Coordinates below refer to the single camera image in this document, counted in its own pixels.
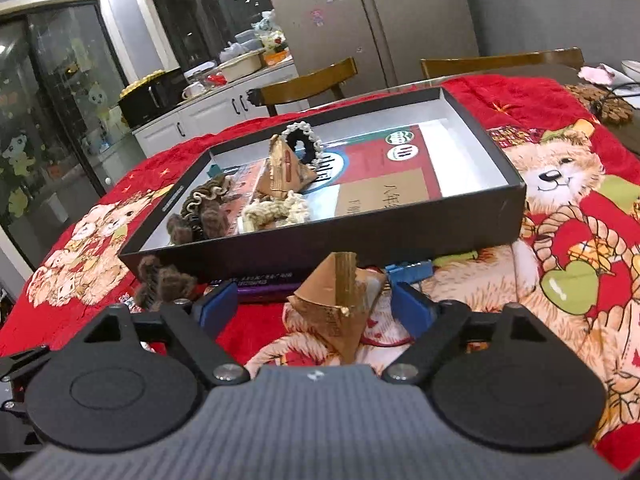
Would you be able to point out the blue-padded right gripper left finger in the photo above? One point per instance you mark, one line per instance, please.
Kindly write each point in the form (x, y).
(193, 327)

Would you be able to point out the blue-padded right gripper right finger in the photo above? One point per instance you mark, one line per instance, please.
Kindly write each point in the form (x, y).
(435, 328)

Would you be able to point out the brown gold paper pyramid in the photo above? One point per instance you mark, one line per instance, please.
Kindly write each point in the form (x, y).
(337, 299)

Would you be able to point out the brown fuzzy hair claw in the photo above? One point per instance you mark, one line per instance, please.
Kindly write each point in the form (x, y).
(209, 223)

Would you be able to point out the cream knit scrunchie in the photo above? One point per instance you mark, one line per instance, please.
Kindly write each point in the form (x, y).
(265, 214)

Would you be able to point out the brown knit scrunchie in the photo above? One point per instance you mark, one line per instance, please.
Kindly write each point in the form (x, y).
(203, 196)

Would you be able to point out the brown fuzzy claw clip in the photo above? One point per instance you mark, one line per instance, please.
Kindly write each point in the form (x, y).
(161, 284)

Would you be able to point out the purple pen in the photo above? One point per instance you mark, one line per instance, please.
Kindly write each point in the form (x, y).
(266, 290)

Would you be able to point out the red bear-print quilt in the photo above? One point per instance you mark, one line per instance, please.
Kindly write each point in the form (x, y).
(575, 265)

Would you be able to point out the black shallow box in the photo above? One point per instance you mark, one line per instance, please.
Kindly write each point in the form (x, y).
(482, 202)

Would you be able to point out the printed book in box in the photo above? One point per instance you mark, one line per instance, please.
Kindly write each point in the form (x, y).
(373, 171)

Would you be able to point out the polka-dot brown paper pyramid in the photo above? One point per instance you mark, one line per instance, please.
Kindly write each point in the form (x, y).
(283, 171)

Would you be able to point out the white kitchen cabinet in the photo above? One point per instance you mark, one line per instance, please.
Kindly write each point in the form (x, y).
(212, 111)

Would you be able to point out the black microwave oven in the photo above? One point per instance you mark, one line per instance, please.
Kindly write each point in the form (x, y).
(152, 98)

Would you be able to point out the white mug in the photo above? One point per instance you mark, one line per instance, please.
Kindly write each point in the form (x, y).
(193, 90)

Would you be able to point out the left wooden chair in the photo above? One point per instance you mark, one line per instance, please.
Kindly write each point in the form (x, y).
(329, 79)

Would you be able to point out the wooden chair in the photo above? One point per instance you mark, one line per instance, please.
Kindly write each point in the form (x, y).
(329, 79)
(443, 67)

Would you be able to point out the beige plastic basin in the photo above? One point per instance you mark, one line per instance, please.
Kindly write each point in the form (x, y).
(242, 66)

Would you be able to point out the brown woven coaster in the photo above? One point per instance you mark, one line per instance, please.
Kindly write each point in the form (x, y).
(607, 108)

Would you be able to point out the glass sliding door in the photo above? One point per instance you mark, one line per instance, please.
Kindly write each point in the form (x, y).
(60, 84)

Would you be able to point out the snack bag on counter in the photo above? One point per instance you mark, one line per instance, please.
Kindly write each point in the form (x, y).
(269, 32)

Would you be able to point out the right wooden chair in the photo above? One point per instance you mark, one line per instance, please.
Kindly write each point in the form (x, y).
(443, 67)

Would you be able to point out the silver double-door refrigerator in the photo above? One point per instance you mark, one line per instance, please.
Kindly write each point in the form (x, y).
(388, 39)

